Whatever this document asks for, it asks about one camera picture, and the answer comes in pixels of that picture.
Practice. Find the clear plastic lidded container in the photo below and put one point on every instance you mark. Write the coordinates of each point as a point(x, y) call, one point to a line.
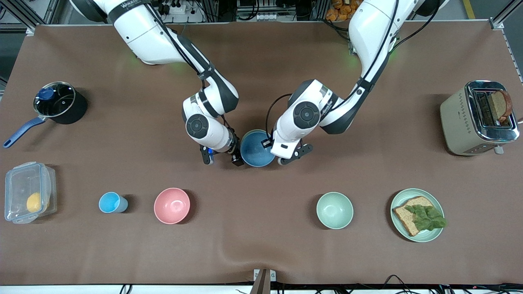
point(20, 183)

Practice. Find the orange snack bags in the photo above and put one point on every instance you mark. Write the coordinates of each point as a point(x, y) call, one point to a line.
point(339, 12)

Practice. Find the pale green bowl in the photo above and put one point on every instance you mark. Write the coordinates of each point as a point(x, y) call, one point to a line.
point(255, 130)
point(335, 210)

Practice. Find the brown toast slice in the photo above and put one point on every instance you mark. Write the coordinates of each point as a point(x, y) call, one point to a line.
point(499, 105)

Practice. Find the light blue cup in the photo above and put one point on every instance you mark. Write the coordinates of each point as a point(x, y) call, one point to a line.
point(109, 202)

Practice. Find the yellow lemon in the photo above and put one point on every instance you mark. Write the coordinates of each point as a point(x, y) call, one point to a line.
point(34, 202)

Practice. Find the brown bread slice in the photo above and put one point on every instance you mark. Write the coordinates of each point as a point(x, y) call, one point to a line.
point(404, 218)

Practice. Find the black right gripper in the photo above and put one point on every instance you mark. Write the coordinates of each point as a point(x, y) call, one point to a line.
point(235, 149)

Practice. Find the green lettuce leaf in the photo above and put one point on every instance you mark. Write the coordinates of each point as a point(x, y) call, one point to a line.
point(427, 218)

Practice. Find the aluminium frame profile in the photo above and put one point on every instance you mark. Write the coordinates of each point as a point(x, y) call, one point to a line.
point(497, 23)

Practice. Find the pink bowl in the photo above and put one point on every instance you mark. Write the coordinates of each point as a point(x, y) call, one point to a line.
point(171, 206)

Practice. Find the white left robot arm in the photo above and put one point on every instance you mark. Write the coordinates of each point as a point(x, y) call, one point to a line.
point(367, 28)

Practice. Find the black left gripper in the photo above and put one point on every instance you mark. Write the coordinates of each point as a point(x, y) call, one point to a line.
point(267, 143)

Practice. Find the blue bowl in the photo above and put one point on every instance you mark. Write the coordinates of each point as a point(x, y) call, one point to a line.
point(255, 153)

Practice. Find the metal table edge bracket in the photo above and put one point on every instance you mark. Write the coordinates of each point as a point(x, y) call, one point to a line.
point(261, 281)

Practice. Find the white power strip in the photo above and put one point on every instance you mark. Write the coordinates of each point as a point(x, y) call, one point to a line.
point(175, 8)
point(265, 17)

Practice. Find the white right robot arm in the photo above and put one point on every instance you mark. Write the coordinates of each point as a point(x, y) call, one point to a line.
point(143, 32)

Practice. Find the pale green plate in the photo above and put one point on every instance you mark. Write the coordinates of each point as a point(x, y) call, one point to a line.
point(425, 236)

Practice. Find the beige chrome toaster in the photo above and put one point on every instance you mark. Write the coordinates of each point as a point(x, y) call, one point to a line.
point(457, 122)

